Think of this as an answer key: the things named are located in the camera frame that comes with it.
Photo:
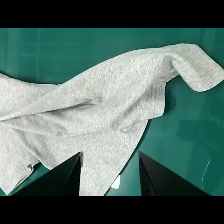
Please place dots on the grey T-shirt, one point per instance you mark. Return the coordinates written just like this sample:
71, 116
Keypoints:
100, 96

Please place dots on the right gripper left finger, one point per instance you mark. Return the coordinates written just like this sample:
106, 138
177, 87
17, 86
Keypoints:
65, 180

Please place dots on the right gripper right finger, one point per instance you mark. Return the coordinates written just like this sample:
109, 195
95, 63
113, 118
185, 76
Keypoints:
160, 181

